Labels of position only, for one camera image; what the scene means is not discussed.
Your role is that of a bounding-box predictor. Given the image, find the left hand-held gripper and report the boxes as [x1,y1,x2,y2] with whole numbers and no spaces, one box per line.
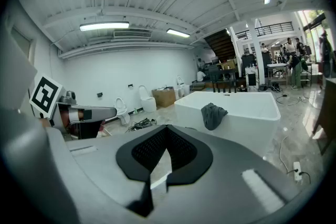
[28,73,118,131]

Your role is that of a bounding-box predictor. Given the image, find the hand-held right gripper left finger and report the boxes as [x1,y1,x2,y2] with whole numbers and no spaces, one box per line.
[115,125,169,218]

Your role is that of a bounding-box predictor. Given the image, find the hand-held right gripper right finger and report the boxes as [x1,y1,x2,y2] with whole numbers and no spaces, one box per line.
[165,124,214,194]

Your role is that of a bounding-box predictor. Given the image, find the dark grey cloth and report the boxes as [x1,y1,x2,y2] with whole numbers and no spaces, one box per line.
[201,102,229,131]

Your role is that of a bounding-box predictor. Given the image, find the white bathtub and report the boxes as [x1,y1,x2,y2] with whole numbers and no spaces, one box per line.
[174,91,282,157]

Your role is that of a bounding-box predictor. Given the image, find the cardboard box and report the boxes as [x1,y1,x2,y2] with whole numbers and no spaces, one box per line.
[151,87,177,109]

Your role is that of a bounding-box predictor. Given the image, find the black table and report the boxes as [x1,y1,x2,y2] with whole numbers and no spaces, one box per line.
[208,68,238,93]

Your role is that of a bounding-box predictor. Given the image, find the white power strip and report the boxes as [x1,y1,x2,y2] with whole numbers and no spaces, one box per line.
[292,161,303,182]

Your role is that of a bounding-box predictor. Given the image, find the ceiling air conditioner vent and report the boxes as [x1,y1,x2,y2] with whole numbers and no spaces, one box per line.
[113,29,153,40]

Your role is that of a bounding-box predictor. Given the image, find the black cabinet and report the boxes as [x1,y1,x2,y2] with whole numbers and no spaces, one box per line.
[241,53,257,77]

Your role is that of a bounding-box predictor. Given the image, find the dark staircase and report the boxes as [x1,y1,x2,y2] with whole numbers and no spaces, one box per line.
[203,29,237,64]

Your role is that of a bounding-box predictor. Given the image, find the white table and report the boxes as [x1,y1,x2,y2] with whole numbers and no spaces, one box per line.
[267,62,287,88]

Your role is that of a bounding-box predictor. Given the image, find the white column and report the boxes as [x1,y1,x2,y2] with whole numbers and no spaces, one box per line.
[247,17,266,85]

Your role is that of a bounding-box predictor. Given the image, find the wooden cabinet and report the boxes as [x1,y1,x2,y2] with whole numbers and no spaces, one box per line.
[312,78,336,156]

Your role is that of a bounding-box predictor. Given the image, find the black balcony railing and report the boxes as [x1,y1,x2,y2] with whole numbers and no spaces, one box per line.
[236,21,293,40]

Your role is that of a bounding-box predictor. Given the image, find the tangle of black cables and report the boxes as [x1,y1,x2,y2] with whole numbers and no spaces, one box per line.
[127,118,158,133]

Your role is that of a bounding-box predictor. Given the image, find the white cable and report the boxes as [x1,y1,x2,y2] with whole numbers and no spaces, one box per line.
[278,133,295,174]

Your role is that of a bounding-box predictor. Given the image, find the black plug cable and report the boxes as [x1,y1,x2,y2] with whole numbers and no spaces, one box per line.
[286,168,312,185]

